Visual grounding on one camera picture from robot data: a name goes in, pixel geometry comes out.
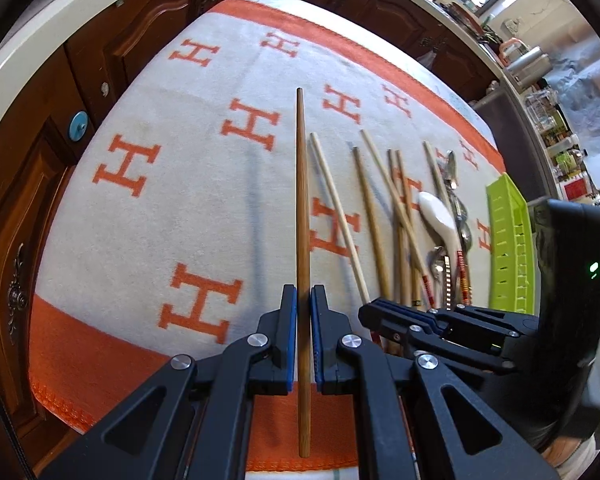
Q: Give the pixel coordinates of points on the steel pot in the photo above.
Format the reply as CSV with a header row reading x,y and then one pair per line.
x,y
530,64

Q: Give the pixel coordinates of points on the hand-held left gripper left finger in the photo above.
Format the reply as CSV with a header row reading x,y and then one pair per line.
x,y
290,330

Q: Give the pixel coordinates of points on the dark glass-door cabinet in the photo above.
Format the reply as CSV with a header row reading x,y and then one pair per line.
x,y
510,130

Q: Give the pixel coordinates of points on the row of condiment jars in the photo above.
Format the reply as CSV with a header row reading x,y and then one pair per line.
x,y
547,115

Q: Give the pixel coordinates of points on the metal fork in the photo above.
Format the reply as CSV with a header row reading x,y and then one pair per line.
x,y
435,260

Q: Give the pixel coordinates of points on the blue round cabinet lock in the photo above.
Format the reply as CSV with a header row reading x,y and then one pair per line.
x,y
77,125

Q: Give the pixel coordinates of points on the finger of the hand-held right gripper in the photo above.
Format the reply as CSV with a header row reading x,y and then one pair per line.
x,y
405,316
455,347

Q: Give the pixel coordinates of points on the green plastic utensil tray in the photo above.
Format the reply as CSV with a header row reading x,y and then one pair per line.
x,y
505,240

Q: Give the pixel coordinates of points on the brown wooden kitchen cabinet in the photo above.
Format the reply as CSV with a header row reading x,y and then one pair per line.
x,y
130,25

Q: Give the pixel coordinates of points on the red label box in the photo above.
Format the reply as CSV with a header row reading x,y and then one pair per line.
x,y
575,190

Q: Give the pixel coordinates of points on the orange and white printed blanket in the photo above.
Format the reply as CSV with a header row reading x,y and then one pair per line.
x,y
180,200

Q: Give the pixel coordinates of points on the light wooden chopstick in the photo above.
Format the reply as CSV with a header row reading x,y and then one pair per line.
x,y
337,215

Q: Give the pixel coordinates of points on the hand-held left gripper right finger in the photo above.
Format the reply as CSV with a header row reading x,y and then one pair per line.
x,y
317,330

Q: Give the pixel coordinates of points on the dark brown wooden chopstick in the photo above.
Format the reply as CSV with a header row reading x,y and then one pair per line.
x,y
302,210

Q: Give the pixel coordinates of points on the white ceramic spoon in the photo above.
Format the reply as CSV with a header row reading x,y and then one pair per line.
x,y
437,215

